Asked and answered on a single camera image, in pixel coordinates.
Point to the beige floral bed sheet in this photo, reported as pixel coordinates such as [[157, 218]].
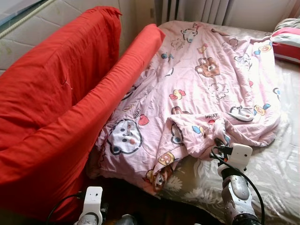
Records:
[[276, 173]]

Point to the thick red cushion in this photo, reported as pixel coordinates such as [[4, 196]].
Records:
[[56, 79]]

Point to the red blue striped bolster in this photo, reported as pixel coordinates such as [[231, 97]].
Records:
[[288, 44]]

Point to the long red cushion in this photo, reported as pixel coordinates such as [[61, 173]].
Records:
[[61, 150]]

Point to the grey robot left leg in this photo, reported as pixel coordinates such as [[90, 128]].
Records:
[[126, 220]]

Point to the pink cartoon blanket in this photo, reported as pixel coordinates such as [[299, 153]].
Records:
[[206, 84]]

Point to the grey pleated curtain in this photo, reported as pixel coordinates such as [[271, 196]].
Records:
[[201, 9]]

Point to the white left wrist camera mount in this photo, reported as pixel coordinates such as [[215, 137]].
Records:
[[93, 197]]

